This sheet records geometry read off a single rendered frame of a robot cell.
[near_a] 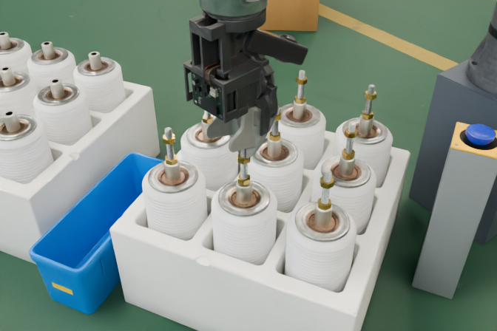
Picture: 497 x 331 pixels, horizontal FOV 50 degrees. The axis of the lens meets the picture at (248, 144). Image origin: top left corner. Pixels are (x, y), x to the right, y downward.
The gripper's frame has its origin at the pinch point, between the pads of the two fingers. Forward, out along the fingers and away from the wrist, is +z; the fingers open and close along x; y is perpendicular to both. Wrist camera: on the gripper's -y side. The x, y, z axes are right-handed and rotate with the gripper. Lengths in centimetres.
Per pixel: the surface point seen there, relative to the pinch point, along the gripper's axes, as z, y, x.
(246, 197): 8.2, 1.3, 0.9
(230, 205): 8.9, 3.5, -0.2
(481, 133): 1.5, -27.1, 20.2
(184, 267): 19.1, 10.4, -3.2
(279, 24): 32, -85, -72
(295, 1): 24, -88, -68
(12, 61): 11, 5, -67
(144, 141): 27, -10, -43
